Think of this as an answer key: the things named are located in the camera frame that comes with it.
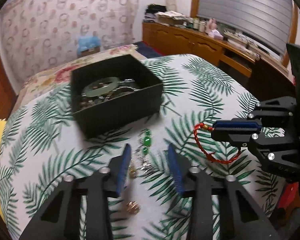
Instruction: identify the stack of dark clothes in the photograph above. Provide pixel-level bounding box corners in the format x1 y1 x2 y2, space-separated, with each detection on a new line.
144 4 167 22

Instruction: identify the row of cosmetic bottles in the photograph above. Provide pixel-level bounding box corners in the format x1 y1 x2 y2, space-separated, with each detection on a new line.
185 17 207 32

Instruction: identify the red string bracelet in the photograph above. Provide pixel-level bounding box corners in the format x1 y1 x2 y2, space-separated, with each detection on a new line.
193 122 242 165

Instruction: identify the floral cloth-covered box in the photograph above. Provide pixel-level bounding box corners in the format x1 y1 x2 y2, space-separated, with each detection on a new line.
155 10 189 27

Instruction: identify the pink figurine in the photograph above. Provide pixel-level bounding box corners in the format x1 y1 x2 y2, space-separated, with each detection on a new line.
206 17 218 34

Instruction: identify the green bead bracelet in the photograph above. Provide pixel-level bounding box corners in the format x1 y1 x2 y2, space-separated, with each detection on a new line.
137 129 153 157

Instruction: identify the stack of books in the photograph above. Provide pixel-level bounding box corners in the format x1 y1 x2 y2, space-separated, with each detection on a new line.
224 29 258 50

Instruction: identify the black square box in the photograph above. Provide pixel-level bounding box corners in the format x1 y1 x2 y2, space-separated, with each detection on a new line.
71 54 164 139

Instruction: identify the ring-patterned curtain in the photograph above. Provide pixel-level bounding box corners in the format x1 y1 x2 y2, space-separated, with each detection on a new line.
0 0 140 80

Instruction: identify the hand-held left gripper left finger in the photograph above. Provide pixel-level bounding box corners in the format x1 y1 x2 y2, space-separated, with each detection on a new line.
19 144 132 240

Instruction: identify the silver chain bracelet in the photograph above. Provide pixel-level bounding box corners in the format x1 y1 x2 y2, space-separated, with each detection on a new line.
137 155 156 178

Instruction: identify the pale jade bangle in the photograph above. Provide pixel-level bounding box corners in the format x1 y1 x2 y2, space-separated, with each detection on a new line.
82 76 121 98

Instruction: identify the grey window blind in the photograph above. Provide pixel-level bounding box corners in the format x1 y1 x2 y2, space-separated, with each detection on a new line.
197 0 294 55

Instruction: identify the gold bead ornament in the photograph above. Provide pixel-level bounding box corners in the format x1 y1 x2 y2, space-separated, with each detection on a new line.
126 201 141 215

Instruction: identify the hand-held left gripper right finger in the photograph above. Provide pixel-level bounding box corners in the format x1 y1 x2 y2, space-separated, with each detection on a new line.
167 144 282 240

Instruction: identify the leaf-print tablecloth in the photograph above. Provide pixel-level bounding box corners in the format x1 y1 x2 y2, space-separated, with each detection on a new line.
0 53 290 240

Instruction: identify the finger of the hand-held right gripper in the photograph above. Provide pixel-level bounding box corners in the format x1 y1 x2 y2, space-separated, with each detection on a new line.
211 129 300 178
214 96 297 130

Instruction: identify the silver bangle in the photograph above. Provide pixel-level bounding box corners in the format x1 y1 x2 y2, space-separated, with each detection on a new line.
117 78 141 93

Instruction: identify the wooden sideboard cabinet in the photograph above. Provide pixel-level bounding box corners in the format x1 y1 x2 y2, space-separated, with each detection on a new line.
142 21 297 100

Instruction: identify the small cardboard box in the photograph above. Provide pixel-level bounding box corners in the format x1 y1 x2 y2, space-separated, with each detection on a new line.
80 46 100 57

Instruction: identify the brown wooden bead bracelet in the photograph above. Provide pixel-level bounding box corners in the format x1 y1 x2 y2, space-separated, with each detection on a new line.
79 97 108 111

